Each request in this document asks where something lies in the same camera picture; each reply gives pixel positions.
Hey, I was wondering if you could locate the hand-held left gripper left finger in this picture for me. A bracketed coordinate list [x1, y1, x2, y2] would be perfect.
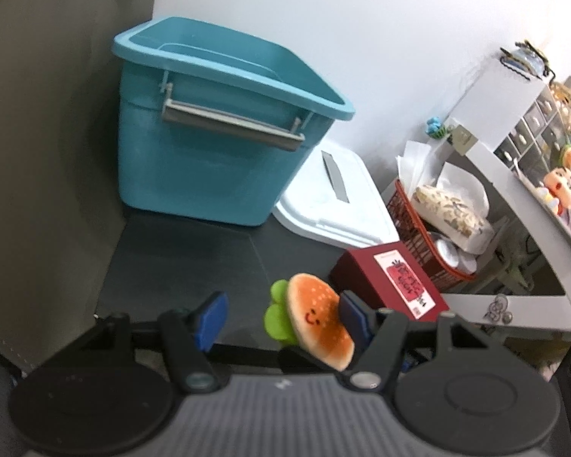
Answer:
[38, 291, 230, 393]

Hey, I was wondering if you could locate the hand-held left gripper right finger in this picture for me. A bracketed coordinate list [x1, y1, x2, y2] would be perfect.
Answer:
[339, 290, 510, 391]

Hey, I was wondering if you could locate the burger plush toy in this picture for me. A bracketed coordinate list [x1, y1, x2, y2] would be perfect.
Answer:
[265, 273, 356, 372]

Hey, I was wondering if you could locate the dark red box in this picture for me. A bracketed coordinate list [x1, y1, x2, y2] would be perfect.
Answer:
[329, 242, 450, 321]

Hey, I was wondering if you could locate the white plastic bin lid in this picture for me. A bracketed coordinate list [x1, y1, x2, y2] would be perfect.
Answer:
[273, 139, 400, 249]

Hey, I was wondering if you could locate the teal plastic storage bin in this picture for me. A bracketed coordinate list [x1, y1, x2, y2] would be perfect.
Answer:
[112, 16, 356, 227]

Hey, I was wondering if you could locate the black desktop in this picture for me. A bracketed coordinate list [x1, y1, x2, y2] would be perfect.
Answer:
[95, 209, 458, 367]

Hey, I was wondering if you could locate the floral tissue pack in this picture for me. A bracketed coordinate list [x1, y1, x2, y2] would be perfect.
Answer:
[413, 162, 494, 251]

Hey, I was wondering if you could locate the white folded paper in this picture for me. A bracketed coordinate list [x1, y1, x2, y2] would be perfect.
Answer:
[396, 140, 434, 191]

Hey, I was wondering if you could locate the grey plastic rack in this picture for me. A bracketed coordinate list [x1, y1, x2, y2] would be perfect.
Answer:
[485, 219, 543, 291]

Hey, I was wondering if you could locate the small blue green toy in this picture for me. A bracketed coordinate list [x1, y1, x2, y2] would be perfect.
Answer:
[424, 117, 450, 140]

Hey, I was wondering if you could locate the white tilted table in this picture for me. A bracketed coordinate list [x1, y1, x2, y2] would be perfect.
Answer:
[445, 124, 571, 344]

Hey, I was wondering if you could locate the cartoon boy plush red shirt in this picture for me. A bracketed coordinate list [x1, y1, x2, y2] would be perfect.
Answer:
[535, 166, 571, 215]

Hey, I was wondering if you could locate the white drawer cabinet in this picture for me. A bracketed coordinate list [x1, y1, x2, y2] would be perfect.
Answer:
[450, 57, 571, 177]

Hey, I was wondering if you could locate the glass teapot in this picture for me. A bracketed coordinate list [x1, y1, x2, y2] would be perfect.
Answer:
[499, 40, 557, 79]

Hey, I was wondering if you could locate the red wire basket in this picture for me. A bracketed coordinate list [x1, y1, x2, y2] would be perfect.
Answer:
[386, 178, 477, 293]

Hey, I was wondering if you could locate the small square wall hook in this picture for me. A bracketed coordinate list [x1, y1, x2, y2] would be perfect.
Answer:
[450, 124, 477, 155]

